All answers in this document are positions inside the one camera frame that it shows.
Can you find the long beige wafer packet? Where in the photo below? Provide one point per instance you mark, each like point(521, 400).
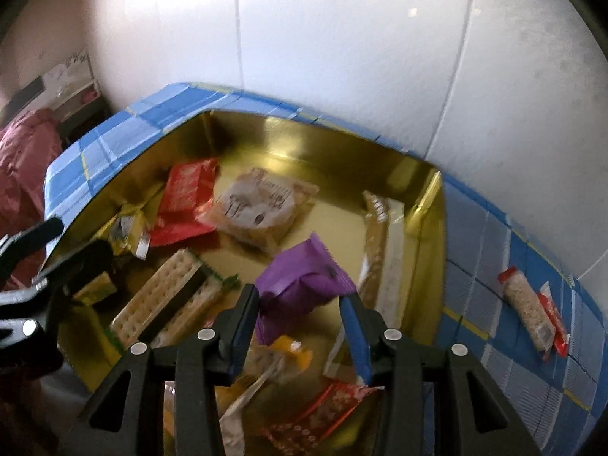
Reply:
point(380, 247)

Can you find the gold box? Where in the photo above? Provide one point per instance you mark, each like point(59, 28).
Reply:
point(332, 175)

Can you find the white snack packet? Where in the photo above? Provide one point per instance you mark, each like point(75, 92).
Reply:
point(237, 418)

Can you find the blue plaid bed sheet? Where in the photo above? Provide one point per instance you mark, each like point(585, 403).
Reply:
point(498, 247)

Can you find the clear oat packet red ends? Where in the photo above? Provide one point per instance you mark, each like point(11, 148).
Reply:
point(527, 313)

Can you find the clear beige pastry packet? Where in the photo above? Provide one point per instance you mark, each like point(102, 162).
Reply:
point(256, 206)

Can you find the yellow snack packet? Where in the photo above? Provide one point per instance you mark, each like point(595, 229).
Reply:
point(126, 232)

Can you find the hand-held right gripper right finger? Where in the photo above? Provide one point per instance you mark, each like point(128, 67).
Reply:
point(356, 337)

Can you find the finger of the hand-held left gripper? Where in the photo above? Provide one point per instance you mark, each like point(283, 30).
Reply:
point(28, 240)
point(76, 261)

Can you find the purple snack packet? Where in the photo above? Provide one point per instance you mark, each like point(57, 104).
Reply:
point(297, 285)

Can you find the red patterned snack packet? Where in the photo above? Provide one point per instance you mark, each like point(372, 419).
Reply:
point(323, 413)

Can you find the dark red quilt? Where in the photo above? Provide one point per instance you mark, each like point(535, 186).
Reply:
point(23, 175)

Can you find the yellow-green snack packet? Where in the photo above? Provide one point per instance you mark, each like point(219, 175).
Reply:
point(97, 287)

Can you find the thin red snack packet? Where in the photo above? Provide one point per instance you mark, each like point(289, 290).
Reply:
point(555, 323)

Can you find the cracker packet with green ends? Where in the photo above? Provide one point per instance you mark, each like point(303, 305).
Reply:
point(161, 301)

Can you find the white shelf unit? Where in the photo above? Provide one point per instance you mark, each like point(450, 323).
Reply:
point(71, 85)

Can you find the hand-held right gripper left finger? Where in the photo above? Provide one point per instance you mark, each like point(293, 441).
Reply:
point(240, 337)

